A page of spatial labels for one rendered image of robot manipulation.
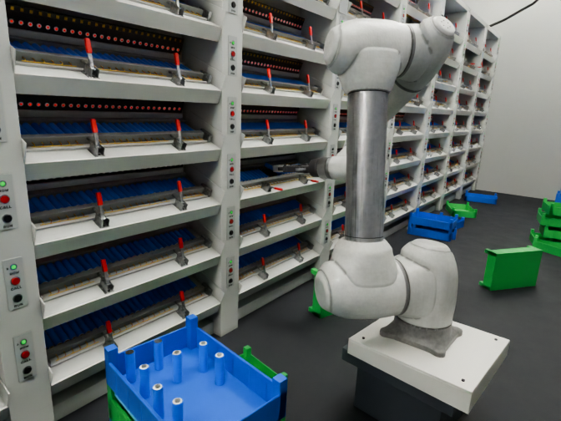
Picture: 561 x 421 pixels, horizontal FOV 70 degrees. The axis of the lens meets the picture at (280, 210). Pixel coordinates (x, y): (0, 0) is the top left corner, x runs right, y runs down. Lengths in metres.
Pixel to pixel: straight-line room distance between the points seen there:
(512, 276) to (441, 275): 1.30
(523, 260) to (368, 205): 1.50
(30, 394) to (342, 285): 0.82
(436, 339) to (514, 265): 1.25
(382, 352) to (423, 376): 0.11
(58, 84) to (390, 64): 0.77
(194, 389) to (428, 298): 0.62
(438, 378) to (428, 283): 0.23
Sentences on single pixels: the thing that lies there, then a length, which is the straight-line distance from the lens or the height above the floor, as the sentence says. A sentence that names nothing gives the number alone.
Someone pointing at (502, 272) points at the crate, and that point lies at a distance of 2.34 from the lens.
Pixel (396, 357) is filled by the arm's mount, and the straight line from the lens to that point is 1.13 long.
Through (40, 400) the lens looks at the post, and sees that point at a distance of 1.27.
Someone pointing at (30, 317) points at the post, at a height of 0.35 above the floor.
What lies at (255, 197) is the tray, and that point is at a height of 0.52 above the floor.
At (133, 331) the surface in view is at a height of 0.16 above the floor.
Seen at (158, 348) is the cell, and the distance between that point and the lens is 0.89.
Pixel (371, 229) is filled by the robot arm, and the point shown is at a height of 0.57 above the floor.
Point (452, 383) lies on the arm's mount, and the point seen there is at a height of 0.26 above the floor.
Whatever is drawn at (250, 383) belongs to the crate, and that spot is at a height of 0.33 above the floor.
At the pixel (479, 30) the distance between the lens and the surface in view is 4.65.
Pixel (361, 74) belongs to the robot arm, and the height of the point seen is 0.94.
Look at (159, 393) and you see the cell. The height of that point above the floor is 0.38.
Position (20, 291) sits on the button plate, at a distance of 1.12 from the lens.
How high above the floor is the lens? 0.86
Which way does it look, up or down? 14 degrees down
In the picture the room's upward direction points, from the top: 2 degrees clockwise
